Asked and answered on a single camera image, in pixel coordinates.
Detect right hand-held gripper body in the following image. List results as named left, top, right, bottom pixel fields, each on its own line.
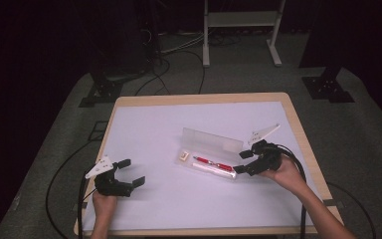
left=247, top=122, right=284, bottom=176

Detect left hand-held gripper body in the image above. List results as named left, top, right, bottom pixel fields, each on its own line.
left=85, top=154, right=135, bottom=197

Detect red pen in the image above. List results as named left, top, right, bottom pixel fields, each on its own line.
left=192, top=155, right=235, bottom=172

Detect clear plastic pencil case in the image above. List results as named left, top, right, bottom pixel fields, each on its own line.
left=174, top=126, right=245, bottom=181

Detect person's left hand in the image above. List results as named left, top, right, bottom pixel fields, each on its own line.
left=92, top=192, right=118, bottom=219

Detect person's right hand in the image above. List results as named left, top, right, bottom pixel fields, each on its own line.
left=261, top=152, right=309, bottom=197

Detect white table mat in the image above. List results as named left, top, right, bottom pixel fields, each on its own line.
left=82, top=101, right=322, bottom=232

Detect black stand base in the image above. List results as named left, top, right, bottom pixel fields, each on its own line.
left=78, top=74, right=124, bottom=109
left=301, top=65, right=356, bottom=104

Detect dark equipment rack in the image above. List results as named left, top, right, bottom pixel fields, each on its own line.
left=88, top=0, right=162, bottom=78

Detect white metal stand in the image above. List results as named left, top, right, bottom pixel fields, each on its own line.
left=202, top=0, right=287, bottom=69

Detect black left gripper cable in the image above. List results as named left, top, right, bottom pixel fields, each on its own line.
left=45, top=138, right=97, bottom=239

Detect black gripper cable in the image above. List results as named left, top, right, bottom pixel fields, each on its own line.
left=275, top=143, right=378, bottom=239
left=45, top=138, right=97, bottom=239

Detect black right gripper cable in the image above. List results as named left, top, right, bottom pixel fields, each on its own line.
left=275, top=143, right=378, bottom=239

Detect black floor cable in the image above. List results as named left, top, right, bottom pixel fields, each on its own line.
left=133, top=49, right=207, bottom=97

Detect white floor cables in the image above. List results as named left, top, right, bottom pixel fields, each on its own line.
left=158, top=31, right=207, bottom=55

